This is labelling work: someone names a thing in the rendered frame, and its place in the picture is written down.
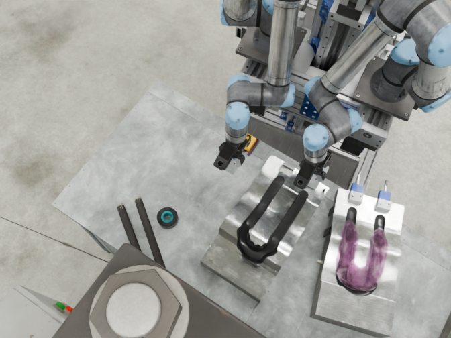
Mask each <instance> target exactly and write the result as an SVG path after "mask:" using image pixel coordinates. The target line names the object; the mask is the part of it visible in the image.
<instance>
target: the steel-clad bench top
mask: <svg viewBox="0 0 451 338"><path fill-rule="evenodd" d="M225 124H226V120H225V119H223V118H222V117H220V116H219V115H216V114H215V113H213V112H211V111H210V110H208V109H206V108H204V107H203V106H201V105H200V104H198V103H196V102H194V101H192V100H191V99H189V98H187V97H186V96H184V95H182V94H180V93H179V92H177V91H175V90H174V89H172V88H170V87H168V86H167V85H165V84H164V83H162V82H160V81H159V80H157V81H156V82H155V83H154V84H153V85H152V86H151V87H150V89H149V90H148V91H147V92H146V94H145V95H144V96H143V97H142V98H141V99H140V100H139V101H138V103H137V104H136V105H135V106H134V108H133V109H132V110H131V111H130V112H129V113H128V114H127V116H126V117H125V118H124V119H123V121H122V122H121V123H120V124H119V125H118V126H117V127H116V128H115V130H114V131H113V132H112V133H111V135H110V136H109V137H108V138H107V139H106V140H105V141H104V143H103V144H102V145H101V146H100V148H99V149H98V150H97V151H96V152H95V153H94V154H93V156H92V157H91V158H90V159H89V161H88V162H87V163H86V164H85V165H84V166H83V167H82V168H81V170H80V171H79V172H78V174H77V175H76V176H75V177H74V178H73V179H72V180H71V181H70V183H69V184H68V185H67V186H66V188H65V189H64V190H63V191H62V192H61V193H60V194H59V195H58V197H57V198H56V199H55V201H54V202H53V203H52V204H51V205H53V206H54V207H56V208H57V209H59V210H60V211H62V212H63V213H64V214H66V215H68V216H69V217H70V218H71V219H73V220H75V221H76V222H77V223H79V224H81V225H82V226H83V227H85V228H86V229H88V230H89V231H90V232H92V233H94V234H95V235H96V236H98V237H100V238H101V239H102V240H103V241H105V242H107V243H108V244H109V245H111V246H112V247H114V248H115V249H117V250H118V249H119V248H120V247H121V246H122V245H123V244H124V243H129V240H128V237H127V235H126V231H125V229H124V227H123V223H122V221H121V218H120V216H119V213H118V210H117V207H116V205H117V204H118V203H123V204H124V206H125V208H126V211H127V214H128V217H129V219H130V222H131V224H132V227H133V230H134V233H135V235H136V238H137V240H138V243H139V246H140V249H141V251H142V253H143V254H145V255H147V256H148V257H149V258H151V259H152V260H154V258H153V255H152V252H151V249H150V246H149V243H148V240H147V237H146V234H145V231H144V228H143V225H142V222H141V219H140V216H139V213H138V210H137V207H136V204H135V202H134V198H135V197H136V196H141V198H142V201H143V204H144V206H145V209H146V212H147V215H148V218H149V220H150V224H151V226H152V230H153V232H154V235H155V238H156V241H157V244H158V246H159V249H160V252H161V255H162V259H163V260H164V264H165V266H166V269H167V270H168V271H170V272H172V273H173V274H174V275H176V276H178V277H179V278H180V279H181V280H183V281H185V282H186V283H187V284H189V285H191V286H192V287H193V288H195V289H196V290H198V291H199V292H201V293H202V294H204V295H205V296H207V297H208V298H210V299H211V300H212V301H214V302H216V303H217V304H218V305H220V306H222V307H223V308H224V309H226V310H227V311H229V312H230V313H232V314H233V315H235V316H236V317H238V318H239V319H240V320H242V321H244V322H245V323H246V324H248V325H250V326H251V327H252V328H253V329H255V330H257V331H258V332H259V333H261V334H263V335H264V336H265V337H267V338H378V337H374V336H371V335H367V334H364V333H361V332H358V331H354V330H351V329H347V328H344V327H340V326H337V325H333V324H331V323H327V322H324V321H320V320H317V319H313V318H311V317H310V313H311V307H312V304H313V297H314V294H315V287H316V284H317V278H318V274H319V269H320V265H321V264H320V263H318V262H317V260H321V259H322V255H323V249H324V245H325V239H326V236H325V237H323V235H324V231H325V230H326V229H327V228H328V226H329V222H330V217H331V215H330V216H328V214H329V210H330V209H331V208H332V207H333V203H334V197H335V193H336V191H337V190H338V189H339V188H341V187H340V186H338V185H337V184H334V183H333V182H331V181H329V180H328V179H326V178H325V180H324V181H323V182H321V183H322V184H324V185H325V186H327V187H328V188H329V190H328V191H327V193H326V195H325V196H324V198H323V200H322V201H321V203H320V204H319V206H318V208H317V210H316V211H315V213H314V214H313V216H312V218H311V219H310V221H309V222H308V224H307V226H306V228H305V229H304V231H303V232H302V234H301V236H300V238H299V239H298V241H297V242H296V244H295V246H294V248H293V249H292V251H291V252H290V254H289V256H288V258H287V259H286V261H285V262H284V264H283V266H282V267H281V269H280V270H279V272H278V274H277V275H276V277H275V279H274V280H273V281H272V284H271V285H270V287H269V288H268V290H267V291H266V294H265V295H264V297H263V298H262V300H261V301H260V303H258V302H257V301H255V300H254V299H253V298H251V297H249V296H248V295H247V294H245V293H243V292H242V291H241V290H239V289H237V288H236V287H235V286H233V285H231V284H230V283H229V282H227V281H225V280H224V279H223V278H221V277H219V276H218V275H217V274H215V273H213V272H212V271H211V270H209V269H207V268H206V267H205V266H203V265H201V259H202V257H203V256H204V255H205V253H206V251H207V250H208V249H209V247H210V245H211V244H212V243H213V241H214V240H215V238H216V237H217V235H218V233H219V227H220V226H221V224H222V223H223V221H224V220H225V218H226V217H227V216H228V214H229V213H230V211H229V210H230V209H233V208H234V207H235V206H236V204H237V203H238V202H239V201H240V199H241V198H242V197H243V196H244V194H245V193H246V191H247V190H248V188H249V187H250V185H251V184H252V182H253V181H254V179H255V178H256V176H257V175H258V173H259V172H260V170H261V169H262V167H263V166H264V165H265V163H266V161H267V160H268V159H269V157H270V155H271V154H272V155H274V156H276V157H278V158H279V159H281V160H282V161H284V162H285V164H286V165H288V166H290V167H292V168H294V169H295V168H296V169H298V170H300V167H299V164H300V163H298V162H297V161H295V160H294V159H292V158H290V157H288V156H286V155H285V154H283V153H282V152H280V151H278V150H276V149H274V148H273V147H271V146H269V145H268V144H266V143H264V142H263V141H261V140H260V141H259V143H258V145H257V146H256V147H255V148H254V150H253V152H252V153H251V154H250V155H249V156H248V155H247V156H246V157H245V160H244V163H243V164H242V166H241V167H238V169H237V170H236V171H235V173H234V175H233V174H230V173H229V172H227V171H226V170H220V169H218V168H216V167H215V166H214V165H213V163H214V162H215V159H216V158H217V156H218V154H219V153H220V151H219V147H220V145H221V144H222V143H223V142H226V125H225ZM341 189H343V188H341ZM344 190H345V189H344ZM164 207H172V208H173V209H174V210H175V211H176V212H177V215H178V218H179V220H178V223H177V225H176V226H175V227H173V228H172V229H164V228H162V227H161V226H160V225H159V224H158V221H157V214H158V212H159V210H161V209H162V208H164ZM393 301H394V302H396V304H395V313H394V318H393V328H392V333H391V337H384V338H439V337H440V334H441V332H442V329H443V328H444V325H445V323H446V321H447V319H448V316H449V314H450V311H451V251H449V250H447V249H446V248H444V247H442V246H441V245H439V244H437V243H436V242H434V241H432V240H431V239H428V238H427V237H425V236H423V235H422V234H420V233H418V232H417V231H415V230H413V229H412V228H410V227H408V226H406V225H404V224H403V223H402V227H401V261H400V264H399V270H398V274H397V279H396V283H395V289H394V293H393Z"/></svg>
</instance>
